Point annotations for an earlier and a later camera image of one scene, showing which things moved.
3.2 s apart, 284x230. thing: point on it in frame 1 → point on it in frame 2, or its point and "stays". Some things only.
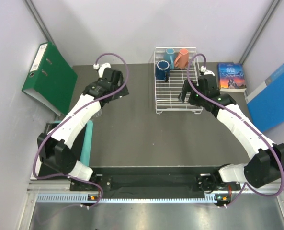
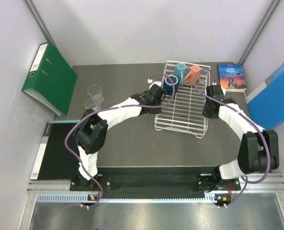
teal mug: x=169 y=55 → x=180 y=71
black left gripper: x=123 y=92 → x=158 y=111
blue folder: x=273 y=102 stays
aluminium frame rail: x=62 y=187 stays
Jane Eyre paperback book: x=231 y=75 stays
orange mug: x=182 y=60 → x=193 y=77
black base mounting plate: x=152 y=183 stays
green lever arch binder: x=51 y=80 stays
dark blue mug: x=163 y=70 → x=167 y=85
